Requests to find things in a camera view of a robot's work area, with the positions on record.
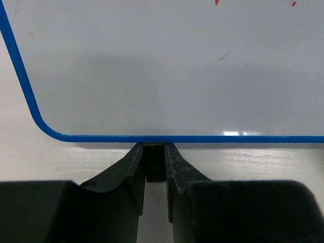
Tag blue framed whiteboard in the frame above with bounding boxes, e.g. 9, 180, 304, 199
1, 1, 323, 143

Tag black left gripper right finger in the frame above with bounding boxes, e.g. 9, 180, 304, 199
164, 143, 323, 242

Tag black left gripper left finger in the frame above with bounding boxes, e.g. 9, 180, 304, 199
1, 144, 145, 242

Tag black whiteboard clip tab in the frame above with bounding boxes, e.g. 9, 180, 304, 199
143, 143, 166, 183

